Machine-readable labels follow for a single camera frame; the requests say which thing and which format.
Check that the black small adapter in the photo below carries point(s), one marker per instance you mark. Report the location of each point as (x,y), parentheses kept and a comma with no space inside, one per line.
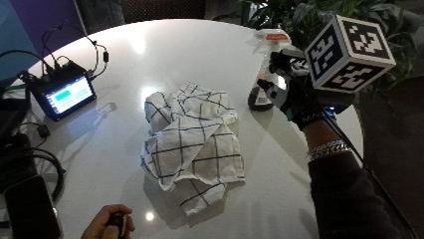
(42,130)

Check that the green leafy plant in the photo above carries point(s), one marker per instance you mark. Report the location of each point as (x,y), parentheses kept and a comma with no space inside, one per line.
(308,15)

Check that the black bag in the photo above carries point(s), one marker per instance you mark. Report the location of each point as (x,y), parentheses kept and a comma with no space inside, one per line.
(10,116)

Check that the black smartphone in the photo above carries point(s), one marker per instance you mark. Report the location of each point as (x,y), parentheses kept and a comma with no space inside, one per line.
(30,209)

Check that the black small clicker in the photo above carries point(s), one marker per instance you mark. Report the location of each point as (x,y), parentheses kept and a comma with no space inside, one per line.
(117,221)

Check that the black small screen device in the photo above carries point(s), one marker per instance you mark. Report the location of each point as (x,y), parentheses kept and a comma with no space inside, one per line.
(66,94)

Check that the white marker cube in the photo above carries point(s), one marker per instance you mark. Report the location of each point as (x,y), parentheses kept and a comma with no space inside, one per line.
(348,56)

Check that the white checked cloth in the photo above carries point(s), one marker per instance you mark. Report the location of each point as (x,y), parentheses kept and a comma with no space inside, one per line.
(194,146)

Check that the dark chair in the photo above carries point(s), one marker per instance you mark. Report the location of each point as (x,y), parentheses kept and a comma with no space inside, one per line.
(141,10)

